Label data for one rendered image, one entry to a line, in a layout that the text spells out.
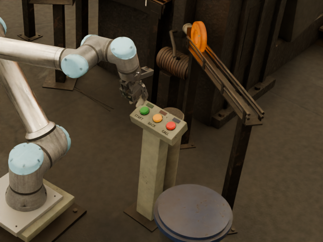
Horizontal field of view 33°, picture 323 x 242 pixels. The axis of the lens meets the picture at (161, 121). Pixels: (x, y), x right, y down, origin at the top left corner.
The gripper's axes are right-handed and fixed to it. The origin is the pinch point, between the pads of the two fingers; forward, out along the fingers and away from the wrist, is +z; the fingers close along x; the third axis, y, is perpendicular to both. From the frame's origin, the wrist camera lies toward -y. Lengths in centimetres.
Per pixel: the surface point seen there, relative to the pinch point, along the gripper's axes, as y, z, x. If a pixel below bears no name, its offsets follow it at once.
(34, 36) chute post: -49, 87, -167
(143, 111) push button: 0.8, 5.7, 0.0
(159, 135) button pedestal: 5.5, 8.8, 12.7
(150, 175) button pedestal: 13.8, 34.4, 8.9
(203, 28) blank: -57, 9, -11
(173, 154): -3.3, 37.9, 8.8
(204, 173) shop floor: -21, 78, 10
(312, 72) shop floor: -156, 127, 3
